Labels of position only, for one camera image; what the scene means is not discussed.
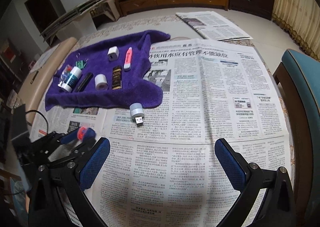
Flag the teal chair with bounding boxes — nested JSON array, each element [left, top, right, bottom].
[[273, 49, 319, 220]]

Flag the green binder clip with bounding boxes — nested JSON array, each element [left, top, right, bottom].
[[75, 53, 89, 70]]

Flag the clear hand sanitizer tube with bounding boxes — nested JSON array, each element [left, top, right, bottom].
[[58, 64, 73, 87]]

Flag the white usb charger cube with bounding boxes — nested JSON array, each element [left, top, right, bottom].
[[107, 46, 119, 61]]

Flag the black cable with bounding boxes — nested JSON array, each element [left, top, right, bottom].
[[24, 109, 49, 135]]

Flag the stacked folded boards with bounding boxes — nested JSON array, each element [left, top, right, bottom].
[[40, 0, 106, 41]]

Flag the folded newspaper far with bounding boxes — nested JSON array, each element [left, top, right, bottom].
[[176, 11, 252, 42]]

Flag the wooden tv cabinet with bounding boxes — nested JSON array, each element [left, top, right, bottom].
[[114, 0, 230, 17]]

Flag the pink white highlighter pen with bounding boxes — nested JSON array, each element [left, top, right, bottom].
[[123, 47, 133, 71]]

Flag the newspaper on table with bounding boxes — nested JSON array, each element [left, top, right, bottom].
[[31, 39, 291, 226]]

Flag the blue white cream bottle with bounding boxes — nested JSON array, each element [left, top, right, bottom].
[[60, 66, 82, 93]]

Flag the black Horizon case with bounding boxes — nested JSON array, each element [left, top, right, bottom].
[[75, 73, 93, 92]]

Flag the beige curtain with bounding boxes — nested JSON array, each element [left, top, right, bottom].
[[272, 0, 319, 61]]

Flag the pink vaseline jar blue lid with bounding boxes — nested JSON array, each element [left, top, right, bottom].
[[76, 127, 96, 141]]

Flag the purple towel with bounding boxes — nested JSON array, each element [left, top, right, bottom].
[[44, 30, 171, 111]]

